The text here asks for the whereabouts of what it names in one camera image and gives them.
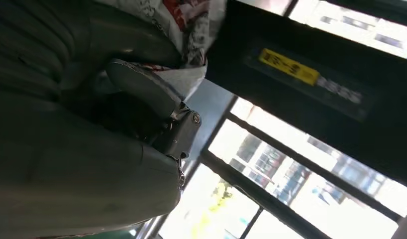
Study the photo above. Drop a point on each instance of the black scanner machine column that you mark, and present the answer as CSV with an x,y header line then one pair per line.
x,y
322,109

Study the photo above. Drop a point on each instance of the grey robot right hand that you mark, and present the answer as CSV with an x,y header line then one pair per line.
x,y
75,181

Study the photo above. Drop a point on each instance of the dark window frame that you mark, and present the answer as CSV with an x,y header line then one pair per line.
x,y
272,201

